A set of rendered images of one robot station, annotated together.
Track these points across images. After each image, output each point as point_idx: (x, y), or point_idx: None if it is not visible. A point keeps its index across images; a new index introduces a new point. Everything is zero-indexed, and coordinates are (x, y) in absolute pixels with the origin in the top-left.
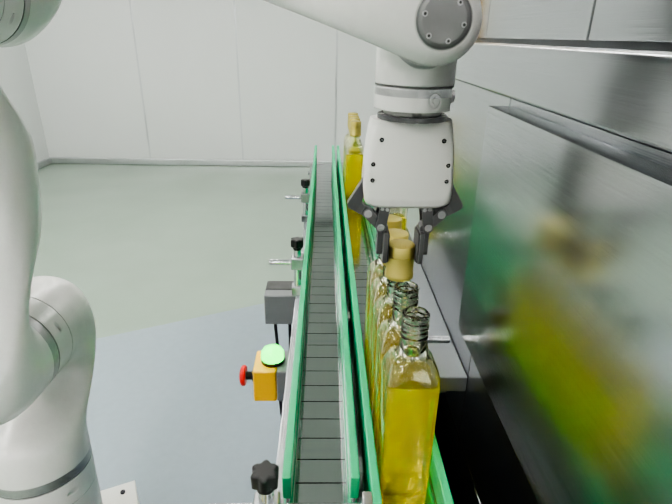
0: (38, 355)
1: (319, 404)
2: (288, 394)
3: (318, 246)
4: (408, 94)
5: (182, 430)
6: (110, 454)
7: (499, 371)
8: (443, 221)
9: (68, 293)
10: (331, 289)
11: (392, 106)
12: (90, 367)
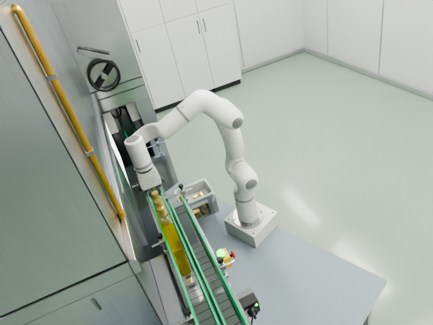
0: (226, 168)
1: (190, 231)
2: (200, 230)
3: None
4: None
5: (272, 276)
6: (286, 257)
7: (138, 214)
8: (149, 280)
9: (238, 176)
10: (211, 287)
11: None
12: (237, 191)
